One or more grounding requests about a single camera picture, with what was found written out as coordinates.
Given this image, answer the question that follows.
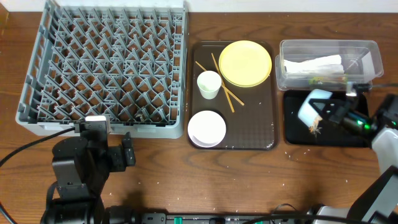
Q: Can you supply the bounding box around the rice and peanut pile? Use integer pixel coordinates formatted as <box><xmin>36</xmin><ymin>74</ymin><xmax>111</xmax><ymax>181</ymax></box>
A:
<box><xmin>308</xmin><ymin>115</ymin><xmax>322</xmax><ymax>137</ymax></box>

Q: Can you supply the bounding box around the black plastic tray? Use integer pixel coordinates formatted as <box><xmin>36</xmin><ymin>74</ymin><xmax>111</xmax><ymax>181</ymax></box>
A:
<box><xmin>283</xmin><ymin>90</ymin><xmax>369</xmax><ymax>147</ymax></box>

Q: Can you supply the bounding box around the yellow plate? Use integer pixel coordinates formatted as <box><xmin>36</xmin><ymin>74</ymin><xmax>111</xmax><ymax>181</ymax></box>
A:
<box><xmin>218</xmin><ymin>40</ymin><xmax>272</xmax><ymax>88</ymax></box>

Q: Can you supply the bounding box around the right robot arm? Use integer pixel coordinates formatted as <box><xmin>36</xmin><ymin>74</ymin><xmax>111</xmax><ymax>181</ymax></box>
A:
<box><xmin>308</xmin><ymin>94</ymin><xmax>397</xmax><ymax>223</ymax></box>

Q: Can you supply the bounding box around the white paper napkin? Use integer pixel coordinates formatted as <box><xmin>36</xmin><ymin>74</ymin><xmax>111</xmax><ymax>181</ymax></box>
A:
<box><xmin>284</xmin><ymin>55</ymin><xmax>344</xmax><ymax>75</ymax></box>

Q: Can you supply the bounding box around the left black cable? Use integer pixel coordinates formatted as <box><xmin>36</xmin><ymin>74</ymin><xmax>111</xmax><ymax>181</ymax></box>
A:
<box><xmin>0</xmin><ymin>126</ymin><xmax>77</xmax><ymax>224</ymax></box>

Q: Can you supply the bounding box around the light blue bowl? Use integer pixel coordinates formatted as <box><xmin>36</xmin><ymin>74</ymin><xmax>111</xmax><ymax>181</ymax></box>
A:
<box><xmin>298</xmin><ymin>89</ymin><xmax>332</xmax><ymax>128</ymax></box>

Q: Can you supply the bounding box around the grey dish rack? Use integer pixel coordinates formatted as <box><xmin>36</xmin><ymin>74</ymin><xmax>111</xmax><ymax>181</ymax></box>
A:
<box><xmin>16</xmin><ymin>1</ymin><xmax>188</xmax><ymax>139</ymax></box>

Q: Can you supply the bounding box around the clear plastic bin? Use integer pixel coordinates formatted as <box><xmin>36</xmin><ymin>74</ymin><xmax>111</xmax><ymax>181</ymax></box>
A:
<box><xmin>275</xmin><ymin>39</ymin><xmax>384</xmax><ymax>91</ymax></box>

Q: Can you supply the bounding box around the white pink bowl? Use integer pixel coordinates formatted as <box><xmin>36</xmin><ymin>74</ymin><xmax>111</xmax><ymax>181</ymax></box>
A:
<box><xmin>187</xmin><ymin>110</ymin><xmax>226</xmax><ymax>148</ymax></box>

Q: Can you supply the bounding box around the black cable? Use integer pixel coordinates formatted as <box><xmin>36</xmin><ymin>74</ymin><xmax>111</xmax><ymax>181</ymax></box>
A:
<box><xmin>369</xmin><ymin>82</ymin><xmax>398</xmax><ymax>89</ymax></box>
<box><xmin>0</xmin><ymin>126</ymin><xmax>77</xmax><ymax>224</ymax></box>

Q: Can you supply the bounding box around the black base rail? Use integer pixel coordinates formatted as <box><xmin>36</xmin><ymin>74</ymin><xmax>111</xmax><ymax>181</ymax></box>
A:
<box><xmin>141</xmin><ymin>212</ymin><xmax>315</xmax><ymax>224</ymax></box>

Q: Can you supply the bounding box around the right black cable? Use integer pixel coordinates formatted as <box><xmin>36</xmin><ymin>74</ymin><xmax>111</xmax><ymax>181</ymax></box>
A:
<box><xmin>369</xmin><ymin>82</ymin><xmax>398</xmax><ymax>89</ymax></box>

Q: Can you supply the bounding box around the dark brown serving tray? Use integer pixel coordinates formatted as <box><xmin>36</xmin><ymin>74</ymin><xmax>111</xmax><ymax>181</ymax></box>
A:
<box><xmin>188</xmin><ymin>41</ymin><xmax>279</xmax><ymax>151</ymax></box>

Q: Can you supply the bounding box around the white paper cup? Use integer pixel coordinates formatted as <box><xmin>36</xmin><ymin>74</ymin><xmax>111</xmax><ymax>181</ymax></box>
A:
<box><xmin>197</xmin><ymin>71</ymin><xmax>222</xmax><ymax>100</ymax></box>

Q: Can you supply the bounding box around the wooden chopstick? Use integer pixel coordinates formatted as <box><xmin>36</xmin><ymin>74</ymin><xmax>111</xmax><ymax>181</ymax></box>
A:
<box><xmin>195</xmin><ymin>61</ymin><xmax>244</xmax><ymax>106</ymax></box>
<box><xmin>211</xmin><ymin>53</ymin><xmax>235</xmax><ymax>113</ymax></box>

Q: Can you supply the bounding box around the green snack wrapper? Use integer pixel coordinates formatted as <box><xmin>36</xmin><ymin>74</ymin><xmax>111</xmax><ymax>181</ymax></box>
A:
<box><xmin>308</xmin><ymin>77</ymin><xmax>347</xmax><ymax>85</ymax></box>

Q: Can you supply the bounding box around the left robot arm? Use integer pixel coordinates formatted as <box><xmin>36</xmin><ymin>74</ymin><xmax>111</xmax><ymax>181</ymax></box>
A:
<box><xmin>40</xmin><ymin>131</ymin><xmax>142</xmax><ymax>224</ymax></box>

